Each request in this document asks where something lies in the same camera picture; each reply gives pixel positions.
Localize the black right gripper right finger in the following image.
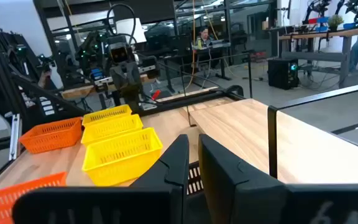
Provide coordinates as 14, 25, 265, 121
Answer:
198, 134, 358, 224

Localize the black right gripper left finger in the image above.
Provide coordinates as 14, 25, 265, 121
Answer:
12, 134, 190, 224

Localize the yellow slotted plastic basket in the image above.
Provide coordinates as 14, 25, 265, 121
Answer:
80, 113, 144, 146
81, 127, 164, 187
82, 104, 133, 127

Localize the black slotted plastic basket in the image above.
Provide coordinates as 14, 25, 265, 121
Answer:
185, 161, 213, 224

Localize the white board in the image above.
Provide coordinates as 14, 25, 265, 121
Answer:
116, 17, 147, 44

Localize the background desk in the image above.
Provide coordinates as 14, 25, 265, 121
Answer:
191, 42, 232, 82

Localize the black computer tower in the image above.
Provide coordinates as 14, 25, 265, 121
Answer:
267, 58, 300, 91

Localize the wooden top workbench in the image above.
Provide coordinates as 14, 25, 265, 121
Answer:
277, 25, 358, 90

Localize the small green potted plant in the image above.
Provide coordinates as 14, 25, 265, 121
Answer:
327, 14, 344, 32

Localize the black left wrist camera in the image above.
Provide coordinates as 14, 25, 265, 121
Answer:
107, 35, 130, 65

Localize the black metal rig frame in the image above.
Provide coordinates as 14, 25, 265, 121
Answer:
0, 0, 245, 194

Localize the black left wrist camera cable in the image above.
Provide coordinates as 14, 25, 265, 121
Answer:
106, 2, 137, 47

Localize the black frame wooden shelf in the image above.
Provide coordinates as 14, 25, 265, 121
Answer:
180, 52, 358, 185

